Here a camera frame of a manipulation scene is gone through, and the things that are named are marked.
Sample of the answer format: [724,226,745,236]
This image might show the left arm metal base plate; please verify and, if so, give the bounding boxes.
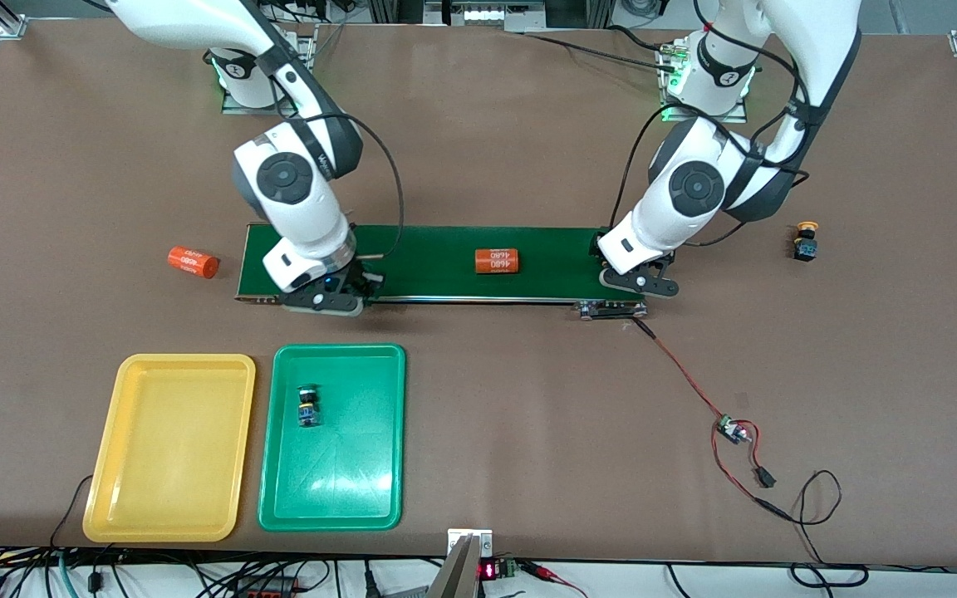
[660,37,749,124]

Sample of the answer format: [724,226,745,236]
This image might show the green plastic tray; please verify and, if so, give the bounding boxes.
[258,343,407,532]

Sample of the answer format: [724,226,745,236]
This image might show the orange power strip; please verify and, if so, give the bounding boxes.
[233,577,301,598]

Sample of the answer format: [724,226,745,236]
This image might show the thin black table cable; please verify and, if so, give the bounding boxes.
[48,474,96,551]

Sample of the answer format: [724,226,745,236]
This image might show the black coiled floor cable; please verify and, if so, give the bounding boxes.
[790,563,870,589]

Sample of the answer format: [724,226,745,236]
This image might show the black switch with red lead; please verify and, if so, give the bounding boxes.
[740,432,778,488]

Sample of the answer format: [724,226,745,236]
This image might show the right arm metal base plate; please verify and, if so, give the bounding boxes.
[221,23,317,115]

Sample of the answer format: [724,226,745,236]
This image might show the orange 4680 battery cylinder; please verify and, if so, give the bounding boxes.
[474,248,522,275]
[167,246,221,280]

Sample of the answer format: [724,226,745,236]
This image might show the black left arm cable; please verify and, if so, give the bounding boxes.
[607,0,812,250]

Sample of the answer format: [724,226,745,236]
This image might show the yellow push button switch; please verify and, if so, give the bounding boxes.
[793,221,821,262]

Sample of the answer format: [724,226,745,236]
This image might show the red clip leads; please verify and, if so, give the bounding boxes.
[520,561,591,598]

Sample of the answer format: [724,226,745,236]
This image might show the grey background device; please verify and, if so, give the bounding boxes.
[425,0,546,32]

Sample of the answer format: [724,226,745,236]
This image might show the red black conveyor cable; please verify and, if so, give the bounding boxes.
[632,318,724,423]

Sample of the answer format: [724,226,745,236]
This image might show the green conveyor belt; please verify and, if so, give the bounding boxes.
[234,223,650,321]

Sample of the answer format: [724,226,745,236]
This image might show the yellow plastic tray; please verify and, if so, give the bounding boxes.
[82,353,257,544]

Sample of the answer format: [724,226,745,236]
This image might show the small black circuit board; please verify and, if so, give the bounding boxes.
[713,414,752,446]

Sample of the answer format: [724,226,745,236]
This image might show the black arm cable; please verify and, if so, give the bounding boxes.
[607,0,812,250]
[279,50,406,262]

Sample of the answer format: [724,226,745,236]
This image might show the black base cable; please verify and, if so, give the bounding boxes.
[520,25,679,76]

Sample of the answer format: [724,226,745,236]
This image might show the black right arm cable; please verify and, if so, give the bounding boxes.
[279,50,406,262]

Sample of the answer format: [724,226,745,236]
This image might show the grey metal camera stand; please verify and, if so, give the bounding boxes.
[427,528,494,598]

